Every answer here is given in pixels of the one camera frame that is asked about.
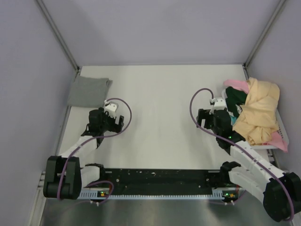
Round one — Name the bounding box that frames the yellow t shirt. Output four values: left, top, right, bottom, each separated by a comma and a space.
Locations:
233, 78, 280, 145

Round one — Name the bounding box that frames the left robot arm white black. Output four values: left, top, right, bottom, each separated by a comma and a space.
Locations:
43, 103, 127, 200

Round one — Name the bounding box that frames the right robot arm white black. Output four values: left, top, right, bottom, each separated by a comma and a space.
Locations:
196, 109, 301, 222

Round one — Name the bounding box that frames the teal t shirt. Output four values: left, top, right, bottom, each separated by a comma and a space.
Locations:
230, 116, 237, 126

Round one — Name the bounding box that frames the dark green t shirt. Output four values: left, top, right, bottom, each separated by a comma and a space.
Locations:
225, 87, 247, 117

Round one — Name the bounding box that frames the folded grey t shirt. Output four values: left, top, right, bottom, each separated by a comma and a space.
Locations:
67, 76, 112, 108

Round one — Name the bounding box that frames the pink t shirt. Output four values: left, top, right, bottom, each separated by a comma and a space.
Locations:
223, 80, 288, 153

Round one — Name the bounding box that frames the white laundry basket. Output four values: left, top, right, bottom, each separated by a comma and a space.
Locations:
221, 89, 290, 150

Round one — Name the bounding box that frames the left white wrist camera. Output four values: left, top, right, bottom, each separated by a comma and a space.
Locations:
103, 100, 119, 118

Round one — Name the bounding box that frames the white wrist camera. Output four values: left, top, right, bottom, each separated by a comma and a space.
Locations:
210, 97, 228, 112
103, 100, 119, 118

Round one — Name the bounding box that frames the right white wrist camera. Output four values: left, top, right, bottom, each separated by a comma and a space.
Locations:
210, 97, 228, 112

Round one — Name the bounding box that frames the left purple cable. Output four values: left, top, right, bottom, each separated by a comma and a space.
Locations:
57, 97, 133, 201

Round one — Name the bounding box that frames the purple cable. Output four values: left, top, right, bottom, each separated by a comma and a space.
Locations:
57, 97, 133, 201
189, 88, 294, 221

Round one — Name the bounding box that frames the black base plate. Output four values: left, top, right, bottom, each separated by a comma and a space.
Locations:
100, 168, 236, 195

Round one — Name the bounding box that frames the right aluminium corner post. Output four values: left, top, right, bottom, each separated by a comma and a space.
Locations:
243, 0, 288, 69

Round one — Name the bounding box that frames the aluminium corner post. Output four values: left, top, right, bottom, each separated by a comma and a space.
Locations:
35, 0, 80, 72
243, 0, 288, 69

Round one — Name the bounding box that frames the white slotted cable duct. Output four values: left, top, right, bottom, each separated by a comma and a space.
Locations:
78, 190, 238, 200

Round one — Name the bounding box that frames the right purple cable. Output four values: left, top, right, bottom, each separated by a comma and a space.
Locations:
189, 88, 294, 221

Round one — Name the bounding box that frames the left aluminium corner post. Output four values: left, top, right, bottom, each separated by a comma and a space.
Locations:
35, 0, 80, 72

